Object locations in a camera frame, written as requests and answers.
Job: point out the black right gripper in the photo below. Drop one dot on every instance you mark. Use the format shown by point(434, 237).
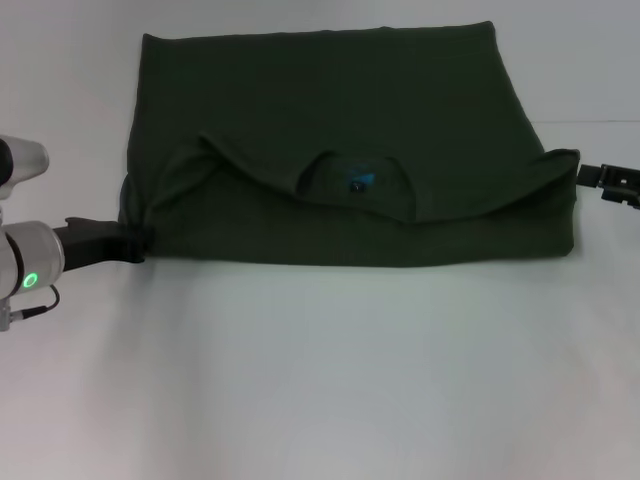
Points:
point(622, 185)

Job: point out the dark green FREE t-shirt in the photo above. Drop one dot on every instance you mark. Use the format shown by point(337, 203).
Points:
point(325, 110)

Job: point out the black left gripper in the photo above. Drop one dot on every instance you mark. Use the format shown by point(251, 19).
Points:
point(95, 242)

